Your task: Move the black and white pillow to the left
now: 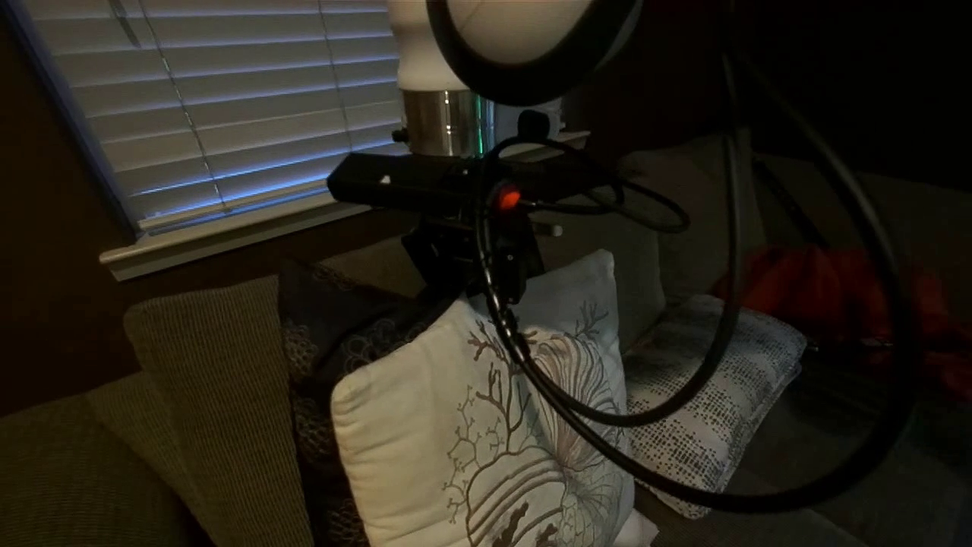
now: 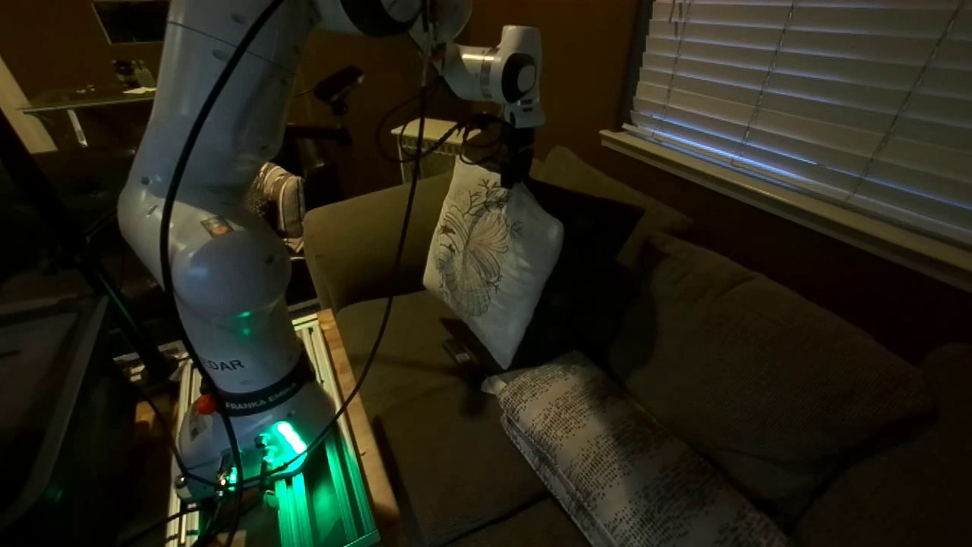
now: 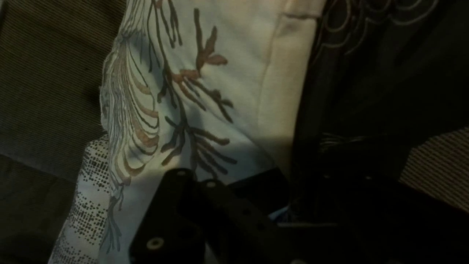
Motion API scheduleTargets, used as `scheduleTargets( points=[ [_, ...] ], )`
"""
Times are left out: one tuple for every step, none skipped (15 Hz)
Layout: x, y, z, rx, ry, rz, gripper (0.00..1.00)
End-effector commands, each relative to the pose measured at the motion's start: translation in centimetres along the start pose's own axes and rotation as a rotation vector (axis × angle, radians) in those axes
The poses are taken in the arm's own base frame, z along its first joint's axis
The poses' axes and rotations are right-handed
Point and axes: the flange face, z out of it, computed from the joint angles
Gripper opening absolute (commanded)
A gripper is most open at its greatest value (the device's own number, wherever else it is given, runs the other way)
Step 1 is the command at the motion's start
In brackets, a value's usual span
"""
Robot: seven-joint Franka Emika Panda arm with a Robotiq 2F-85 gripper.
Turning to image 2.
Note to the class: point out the olive green sofa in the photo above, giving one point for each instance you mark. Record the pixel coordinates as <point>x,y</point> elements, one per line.
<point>769,365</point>

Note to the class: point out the white box appliance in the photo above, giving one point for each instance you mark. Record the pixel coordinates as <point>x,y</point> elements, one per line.
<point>419,147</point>

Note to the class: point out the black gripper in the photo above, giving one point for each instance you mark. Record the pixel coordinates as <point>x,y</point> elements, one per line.
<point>505,131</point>

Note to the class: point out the striped white cushion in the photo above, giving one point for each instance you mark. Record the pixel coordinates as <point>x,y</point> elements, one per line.
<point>282,198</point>

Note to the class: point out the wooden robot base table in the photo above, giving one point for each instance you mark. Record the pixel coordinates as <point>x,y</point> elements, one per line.
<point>345,474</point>

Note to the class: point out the black and white speckled pillow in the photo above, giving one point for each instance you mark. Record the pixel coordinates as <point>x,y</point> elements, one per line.
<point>625,457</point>

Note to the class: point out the black remote control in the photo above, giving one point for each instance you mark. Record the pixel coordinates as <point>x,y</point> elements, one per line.
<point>458,356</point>

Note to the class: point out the dark brown patterned pillow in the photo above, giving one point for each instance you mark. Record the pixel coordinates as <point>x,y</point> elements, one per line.
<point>596,274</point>

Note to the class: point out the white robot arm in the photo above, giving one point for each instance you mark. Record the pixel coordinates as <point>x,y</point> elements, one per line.
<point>217,222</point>

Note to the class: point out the white pillow with coral print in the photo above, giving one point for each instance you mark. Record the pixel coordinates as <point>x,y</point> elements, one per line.
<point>491,260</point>

